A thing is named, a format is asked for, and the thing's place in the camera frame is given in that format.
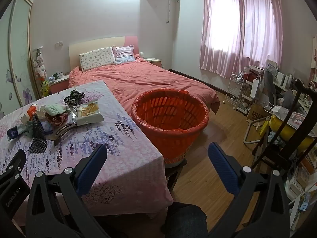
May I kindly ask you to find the grey green cloth scrap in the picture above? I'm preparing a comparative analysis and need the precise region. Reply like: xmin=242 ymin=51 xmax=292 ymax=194
xmin=23 ymin=121 xmax=34 ymax=138

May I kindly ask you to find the black mesh net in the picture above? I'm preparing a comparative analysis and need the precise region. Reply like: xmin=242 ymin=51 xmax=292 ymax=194
xmin=28 ymin=113 xmax=47 ymax=154

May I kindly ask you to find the yellow paper bag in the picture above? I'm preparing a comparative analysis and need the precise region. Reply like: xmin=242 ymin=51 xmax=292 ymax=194
xmin=255 ymin=120 xmax=270 ymax=136

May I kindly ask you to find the blue white packet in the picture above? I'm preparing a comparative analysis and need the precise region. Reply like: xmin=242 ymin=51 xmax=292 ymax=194
xmin=7 ymin=126 xmax=25 ymax=142

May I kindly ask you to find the bed with salmon duvet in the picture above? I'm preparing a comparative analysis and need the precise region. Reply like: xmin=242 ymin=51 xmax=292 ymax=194
xmin=68 ymin=57 xmax=221 ymax=116

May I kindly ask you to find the dark wooden chair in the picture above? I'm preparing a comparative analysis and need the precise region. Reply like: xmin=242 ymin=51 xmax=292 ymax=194
xmin=253 ymin=79 xmax=317 ymax=179

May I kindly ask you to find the white floral pillow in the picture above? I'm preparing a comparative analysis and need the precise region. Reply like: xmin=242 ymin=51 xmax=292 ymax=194
xmin=79 ymin=47 xmax=116 ymax=72

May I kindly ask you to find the white wire rack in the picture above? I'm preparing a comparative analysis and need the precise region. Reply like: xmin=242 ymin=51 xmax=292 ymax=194
xmin=224 ymin=73 xmax=242 ymax=105

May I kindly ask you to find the wardrobe with flower print door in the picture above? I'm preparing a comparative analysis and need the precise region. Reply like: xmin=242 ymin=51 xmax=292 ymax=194
xmin=0 ymin=0 xmax=41 ymax=119

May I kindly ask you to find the yellow cushion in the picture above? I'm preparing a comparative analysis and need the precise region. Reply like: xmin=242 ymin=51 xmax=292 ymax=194
xmin=270 ymin=115 xmax=315 ymax=152

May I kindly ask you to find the white air conditioner pipe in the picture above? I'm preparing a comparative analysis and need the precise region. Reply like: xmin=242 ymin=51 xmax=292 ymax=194
xmin=167 ymin=0 xmax=180 ymax=24

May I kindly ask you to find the dark wooden stool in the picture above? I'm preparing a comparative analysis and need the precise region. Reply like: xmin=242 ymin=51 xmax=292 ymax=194
xmin=165 ymin=160 xmax=189 ymax=191

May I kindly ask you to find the mint green cloth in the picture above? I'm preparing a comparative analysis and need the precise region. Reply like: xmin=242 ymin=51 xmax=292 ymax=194
xmin=45 ymin=104 xmax=71 ymax=116

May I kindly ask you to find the white rolling cart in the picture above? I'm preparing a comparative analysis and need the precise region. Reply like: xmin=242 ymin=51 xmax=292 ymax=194
xmin=237 ymin=66 xmax=263 ymax=116

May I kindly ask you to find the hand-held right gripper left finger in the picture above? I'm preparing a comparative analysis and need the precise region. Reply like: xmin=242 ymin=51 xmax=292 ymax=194
xmin=25 ymin=144 xmax=117 ymax=238

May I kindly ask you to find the pink bookshelf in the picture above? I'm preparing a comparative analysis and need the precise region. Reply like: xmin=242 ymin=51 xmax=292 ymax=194
xmin=310 ymin=36 xmax=317 ymax=82

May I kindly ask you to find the brown paper bag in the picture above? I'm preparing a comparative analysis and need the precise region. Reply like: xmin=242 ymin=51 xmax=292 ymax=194
xmin=246 ymin=103 xmax=270 ymax=124

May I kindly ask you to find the red floral fabric item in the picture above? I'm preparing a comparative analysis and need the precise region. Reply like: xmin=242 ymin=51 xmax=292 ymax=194
xmin=45 ymin=113 xmax=70 ymax=128

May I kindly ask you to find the white paper bag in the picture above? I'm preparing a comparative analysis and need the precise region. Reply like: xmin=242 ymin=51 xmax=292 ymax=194
xmin=250 ymin=71 xmax=264 ymax=99

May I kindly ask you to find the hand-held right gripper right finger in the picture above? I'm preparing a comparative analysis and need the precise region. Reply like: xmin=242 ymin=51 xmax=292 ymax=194
xmin=207 ymin=142 xmax=290 ymax=238

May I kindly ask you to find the white metal tube frame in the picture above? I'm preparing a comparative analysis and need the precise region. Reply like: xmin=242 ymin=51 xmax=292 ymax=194
xmin=244 ymin=118 xmax=270 ymax=144

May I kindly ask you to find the snack tray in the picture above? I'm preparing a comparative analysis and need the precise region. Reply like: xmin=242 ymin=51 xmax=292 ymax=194
xmin=72 ymin=100 xmax=104 ymax=126

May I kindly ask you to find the plush toy bouquet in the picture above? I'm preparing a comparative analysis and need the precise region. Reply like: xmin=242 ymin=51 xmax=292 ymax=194
xmin=32 ymin=47 xmax=47 ymax=81

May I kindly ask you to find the person's leg in dark trousers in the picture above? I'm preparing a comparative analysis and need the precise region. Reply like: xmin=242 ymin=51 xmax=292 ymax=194
xmin=161 ymin=202 xmax=208 ymax=238

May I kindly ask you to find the pink white nightstand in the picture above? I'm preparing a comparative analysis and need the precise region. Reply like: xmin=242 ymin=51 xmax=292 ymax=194
xmin=48 ymin=76 xmax=70 ymax=95

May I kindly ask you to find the pink striped pillow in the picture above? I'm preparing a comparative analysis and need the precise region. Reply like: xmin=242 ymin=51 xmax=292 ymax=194
xmin=113 ymin=45 xmax=136 ymax=64

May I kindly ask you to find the beige nightstand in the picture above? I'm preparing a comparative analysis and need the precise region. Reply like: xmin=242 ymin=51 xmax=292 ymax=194
xmin=144 ymin=58 xmax=162 ymax=68

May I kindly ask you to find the white tissue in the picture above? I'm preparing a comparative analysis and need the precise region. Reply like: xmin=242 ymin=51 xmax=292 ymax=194
xmin=21 ymin=114 xmax=34 ymax=126

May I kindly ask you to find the orange laundry basket red liner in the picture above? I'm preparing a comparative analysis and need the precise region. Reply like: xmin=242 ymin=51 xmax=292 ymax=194
xmin=131 ymin=89 xmax=210 ymax=167

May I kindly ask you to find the beige pink headboard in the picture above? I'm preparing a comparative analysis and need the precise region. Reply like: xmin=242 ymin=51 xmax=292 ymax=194
xmin=68 ymin=36 xmax=138 ymax=71

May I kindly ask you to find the pink curtain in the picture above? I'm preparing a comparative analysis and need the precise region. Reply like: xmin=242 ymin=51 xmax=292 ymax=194
xmin=199 ymin=0 xmax=284 ymax=80

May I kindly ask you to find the black floral cloth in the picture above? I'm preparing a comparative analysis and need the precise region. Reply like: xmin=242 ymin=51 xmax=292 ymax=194
xmin=64 ymin=89 xmax=86 ymax=105

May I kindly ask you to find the yellow green plush toy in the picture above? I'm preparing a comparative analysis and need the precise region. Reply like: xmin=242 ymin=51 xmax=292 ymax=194
xmin=41 ymin=79 xmax=51 ymax=97

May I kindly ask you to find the newspaper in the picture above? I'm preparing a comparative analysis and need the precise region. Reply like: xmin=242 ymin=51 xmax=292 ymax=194
xmin=272 ymin=105 xmax=309 ymax=129

